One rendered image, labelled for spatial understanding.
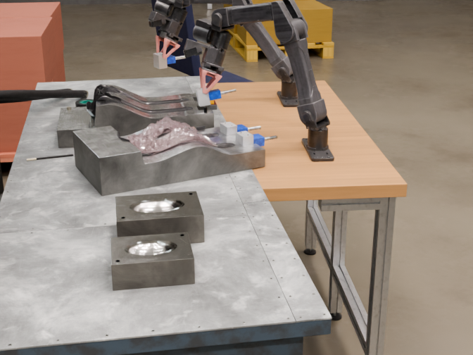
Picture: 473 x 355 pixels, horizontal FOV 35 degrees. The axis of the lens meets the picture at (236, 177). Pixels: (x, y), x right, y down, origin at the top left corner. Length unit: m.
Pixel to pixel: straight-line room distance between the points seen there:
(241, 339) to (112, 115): 1.14
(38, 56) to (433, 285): 2.42
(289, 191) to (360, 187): 0.20
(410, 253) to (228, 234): 1.85
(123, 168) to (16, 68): 2.38
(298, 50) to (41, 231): 0.95
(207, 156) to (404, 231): 1.82
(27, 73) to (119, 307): 2.94
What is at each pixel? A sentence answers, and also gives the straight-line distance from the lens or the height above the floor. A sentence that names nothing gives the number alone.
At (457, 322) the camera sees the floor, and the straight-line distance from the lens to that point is 3.07.
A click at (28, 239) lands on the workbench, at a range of 1.83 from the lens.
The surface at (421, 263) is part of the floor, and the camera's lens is 3.47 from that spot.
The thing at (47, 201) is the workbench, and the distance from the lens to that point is 2.04.
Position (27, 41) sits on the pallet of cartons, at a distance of 4.31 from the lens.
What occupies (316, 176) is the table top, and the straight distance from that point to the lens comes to 2.16.
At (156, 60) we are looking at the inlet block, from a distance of 3.00.
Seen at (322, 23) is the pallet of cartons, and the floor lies 0.34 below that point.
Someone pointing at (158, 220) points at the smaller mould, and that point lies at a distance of 1.72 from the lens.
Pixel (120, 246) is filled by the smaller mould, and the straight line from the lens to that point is 1.62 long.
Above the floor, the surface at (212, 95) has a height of 0.94.
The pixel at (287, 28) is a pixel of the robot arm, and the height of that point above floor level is 1.18.
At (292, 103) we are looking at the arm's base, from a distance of 2.85.
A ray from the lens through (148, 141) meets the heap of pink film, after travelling 2.14.
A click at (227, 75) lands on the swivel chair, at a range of 4.54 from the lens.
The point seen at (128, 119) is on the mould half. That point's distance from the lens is 2.41.
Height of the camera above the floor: 1.57
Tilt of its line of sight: 21 degrees down
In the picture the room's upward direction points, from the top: straight up
